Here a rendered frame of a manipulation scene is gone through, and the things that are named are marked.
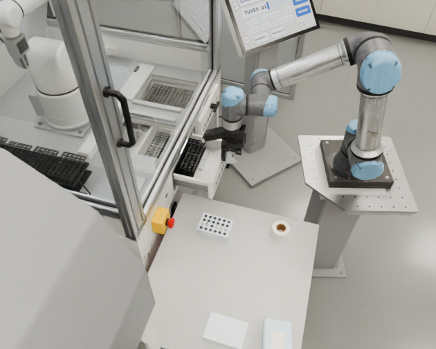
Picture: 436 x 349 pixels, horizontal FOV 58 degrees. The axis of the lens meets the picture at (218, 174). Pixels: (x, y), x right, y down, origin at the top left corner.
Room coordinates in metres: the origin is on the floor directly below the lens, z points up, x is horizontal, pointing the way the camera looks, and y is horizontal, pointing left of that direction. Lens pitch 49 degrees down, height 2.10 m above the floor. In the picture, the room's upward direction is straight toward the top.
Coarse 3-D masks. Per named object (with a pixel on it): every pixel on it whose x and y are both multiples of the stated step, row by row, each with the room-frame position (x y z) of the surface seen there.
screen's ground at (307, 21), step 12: (264, 0) 2.01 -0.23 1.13; (240, 12) 1.91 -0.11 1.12; (252, 12) 1.94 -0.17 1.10; (264, 12) 1.96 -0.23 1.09; (312, 12) 2.08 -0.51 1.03; (240, 24) 1.87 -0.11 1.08; (288, 24) 1.98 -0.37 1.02; (300, 24) 2.01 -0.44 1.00; (312, 24) 2.04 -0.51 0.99; (252, 36) 1.85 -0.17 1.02
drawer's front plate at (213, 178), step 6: (216, 162) 1.07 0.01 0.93; (216, 168) 1.03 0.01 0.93; (210, 174) 1.00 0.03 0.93; (216, 174) 1.02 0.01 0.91; (210, 180) 0.97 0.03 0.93; (216, 180) 1.02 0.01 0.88; (210, 186) 0.96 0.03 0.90; (216, 186) 1.02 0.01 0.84; (210, 192) 0.96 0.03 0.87; (210, 198) 0.96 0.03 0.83
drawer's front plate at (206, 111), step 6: (216, 84) 1.57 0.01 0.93; (216, 90) 1.54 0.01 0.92; (210, 96) 1.48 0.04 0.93; (216, 96) 1.54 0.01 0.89; (210, 102) 1.45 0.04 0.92; (216, 102) 1.54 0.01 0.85; (204, 108) 1.40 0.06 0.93; (204, 114) 1.36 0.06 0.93; (198, 120) 1.31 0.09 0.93; (204, 120) 1.36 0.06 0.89; (198, 126) 1.31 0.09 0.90; (204, 126) 1.35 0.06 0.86; (198, 132) 1.31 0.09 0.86; (204, 132) 1.35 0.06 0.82
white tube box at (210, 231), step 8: (208, 216) 0.90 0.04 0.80; (216, 216) 0.90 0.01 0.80; (200, 224) 0.86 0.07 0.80; (224, 224) 0.86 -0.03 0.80; (232, 224) 0.87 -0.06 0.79; (200, 232) 0.83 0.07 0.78; (208, 232) 0.82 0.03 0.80; (216, 232) 0.83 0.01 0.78; (224, 232) 0.82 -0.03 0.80; (224, 240) 0.80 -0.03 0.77
